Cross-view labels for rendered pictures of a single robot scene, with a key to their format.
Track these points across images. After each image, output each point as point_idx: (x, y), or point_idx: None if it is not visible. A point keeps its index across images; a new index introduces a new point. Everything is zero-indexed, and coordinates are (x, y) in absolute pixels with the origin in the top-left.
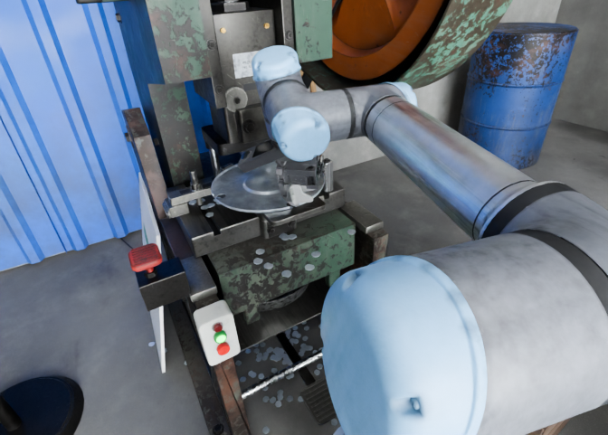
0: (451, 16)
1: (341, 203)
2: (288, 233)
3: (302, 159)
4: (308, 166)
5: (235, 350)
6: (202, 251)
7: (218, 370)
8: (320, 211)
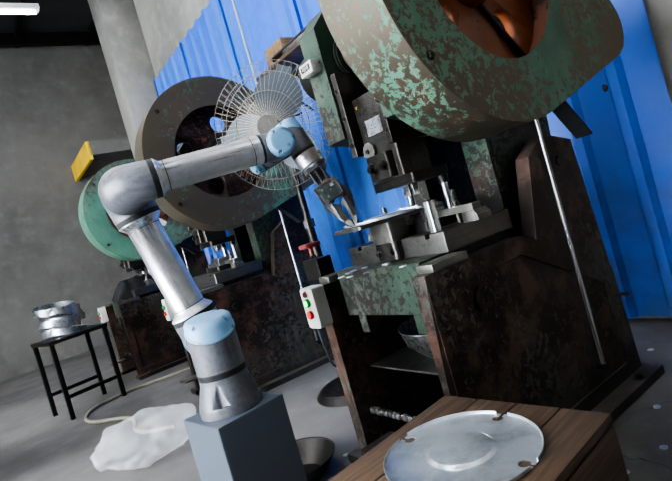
0: (354, 65)
1: (443, 248)
2: (391, 262)
3: (255, 173)
4: (318, 188)
5: (318, 323)
6: (355, 262)
7: (332, 348)
8: (426, 251)
